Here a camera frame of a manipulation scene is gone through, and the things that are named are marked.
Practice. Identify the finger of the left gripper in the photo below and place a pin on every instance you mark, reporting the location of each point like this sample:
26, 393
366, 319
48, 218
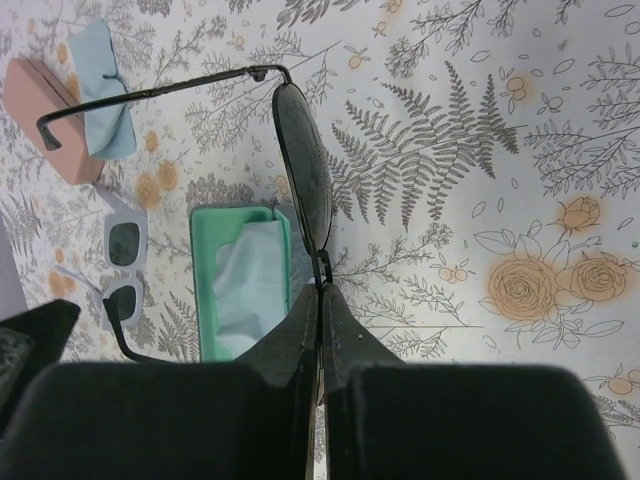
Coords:
32, 341

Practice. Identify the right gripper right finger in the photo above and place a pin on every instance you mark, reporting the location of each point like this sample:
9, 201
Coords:
388, 419

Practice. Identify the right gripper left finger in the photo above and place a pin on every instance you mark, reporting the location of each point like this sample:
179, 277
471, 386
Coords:
250, 418

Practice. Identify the blue cleaning cloth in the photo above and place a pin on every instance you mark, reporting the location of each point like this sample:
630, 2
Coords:
250, 286

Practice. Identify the blue-grey glasses case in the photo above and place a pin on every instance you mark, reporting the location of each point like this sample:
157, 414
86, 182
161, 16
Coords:
214, 226

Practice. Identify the pink glasses case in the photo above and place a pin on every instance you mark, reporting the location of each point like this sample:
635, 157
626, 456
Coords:
47, 114

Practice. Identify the black sunglasses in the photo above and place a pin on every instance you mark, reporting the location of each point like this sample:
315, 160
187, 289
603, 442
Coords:
303, 153

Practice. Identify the white sunglasses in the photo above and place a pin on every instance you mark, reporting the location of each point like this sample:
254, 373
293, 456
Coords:
125, 233

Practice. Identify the floral table mat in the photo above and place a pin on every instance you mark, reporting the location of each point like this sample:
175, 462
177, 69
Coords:
484, 157

